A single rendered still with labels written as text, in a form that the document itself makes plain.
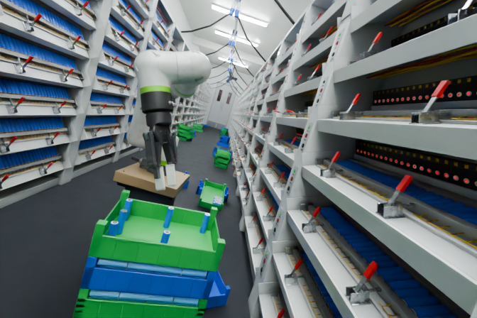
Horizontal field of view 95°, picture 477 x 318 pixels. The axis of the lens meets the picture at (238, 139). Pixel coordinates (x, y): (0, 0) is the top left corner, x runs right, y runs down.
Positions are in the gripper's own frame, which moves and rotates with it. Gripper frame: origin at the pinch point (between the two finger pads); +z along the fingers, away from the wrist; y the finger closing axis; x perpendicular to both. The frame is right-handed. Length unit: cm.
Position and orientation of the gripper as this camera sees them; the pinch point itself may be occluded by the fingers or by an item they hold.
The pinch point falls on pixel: (165, 177)
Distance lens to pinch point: 72.6
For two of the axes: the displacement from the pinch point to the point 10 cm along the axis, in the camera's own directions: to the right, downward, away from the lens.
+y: -3.0, 0.1, -9.6
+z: 1.2, 9.9, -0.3
